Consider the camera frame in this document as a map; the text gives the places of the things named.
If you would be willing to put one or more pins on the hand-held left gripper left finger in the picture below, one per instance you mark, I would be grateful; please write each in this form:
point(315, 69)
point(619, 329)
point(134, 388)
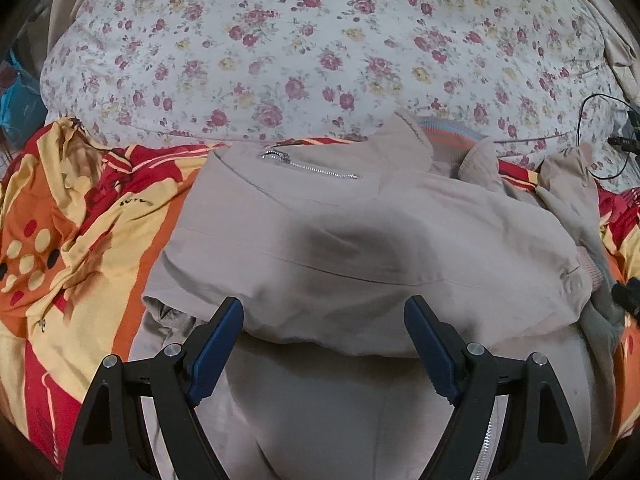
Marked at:
point(216, 347)

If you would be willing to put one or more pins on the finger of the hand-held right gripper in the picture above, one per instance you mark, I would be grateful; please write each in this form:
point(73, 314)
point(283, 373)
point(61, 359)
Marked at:
point(627, 296)

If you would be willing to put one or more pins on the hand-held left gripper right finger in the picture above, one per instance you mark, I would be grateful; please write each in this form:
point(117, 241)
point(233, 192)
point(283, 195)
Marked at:
point(431, 342)

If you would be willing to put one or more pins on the beige zip jacket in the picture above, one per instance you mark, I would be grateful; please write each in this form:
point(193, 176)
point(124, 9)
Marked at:
point(380, 220)

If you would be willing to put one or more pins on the black electronic device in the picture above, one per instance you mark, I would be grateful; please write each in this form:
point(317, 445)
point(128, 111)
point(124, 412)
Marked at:
point(631, 140)

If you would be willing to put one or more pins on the orange red patterned blanket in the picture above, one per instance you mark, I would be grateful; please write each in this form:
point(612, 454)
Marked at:
point(75, 240)

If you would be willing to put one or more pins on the beige cloth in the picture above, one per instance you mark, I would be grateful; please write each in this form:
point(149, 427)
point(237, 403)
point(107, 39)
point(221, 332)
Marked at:
point(612, 35)

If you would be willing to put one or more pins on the white floral quilt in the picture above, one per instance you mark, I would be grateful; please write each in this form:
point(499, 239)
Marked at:
point(300, 60)

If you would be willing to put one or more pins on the blue bag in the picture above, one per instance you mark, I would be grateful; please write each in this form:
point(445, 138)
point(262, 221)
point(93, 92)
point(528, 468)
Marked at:
point(17, 100)

